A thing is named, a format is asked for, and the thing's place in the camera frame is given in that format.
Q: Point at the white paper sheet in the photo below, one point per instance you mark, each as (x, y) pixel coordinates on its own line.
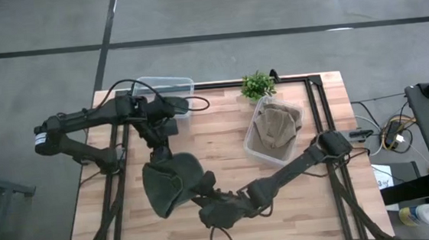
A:
(382, 176)

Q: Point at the black metal table frame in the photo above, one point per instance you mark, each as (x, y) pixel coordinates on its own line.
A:
(315, 104)

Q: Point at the clear plastic bin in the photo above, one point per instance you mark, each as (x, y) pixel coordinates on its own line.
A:
(275, 155)
(166, 86)

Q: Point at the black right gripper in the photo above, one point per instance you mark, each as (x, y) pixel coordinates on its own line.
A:
(223, 211)

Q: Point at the black flat bar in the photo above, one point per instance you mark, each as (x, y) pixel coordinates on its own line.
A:
(408, 189)

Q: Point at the small black table camera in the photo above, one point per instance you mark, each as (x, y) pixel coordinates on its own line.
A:
(273, 75)

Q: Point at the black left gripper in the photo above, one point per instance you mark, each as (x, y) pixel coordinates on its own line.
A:
(161, 151)

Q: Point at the white bottle yellow cap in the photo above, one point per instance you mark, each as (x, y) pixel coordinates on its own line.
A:
(417, 214)

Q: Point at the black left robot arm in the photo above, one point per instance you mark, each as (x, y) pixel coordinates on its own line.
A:
(84, 116)

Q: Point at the small green potted plant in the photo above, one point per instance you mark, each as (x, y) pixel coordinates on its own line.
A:
(258, 86)

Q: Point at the black power adapter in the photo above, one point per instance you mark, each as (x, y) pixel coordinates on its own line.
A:
(393, 133)

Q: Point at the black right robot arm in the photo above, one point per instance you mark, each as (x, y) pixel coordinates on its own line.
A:
(291, 167)

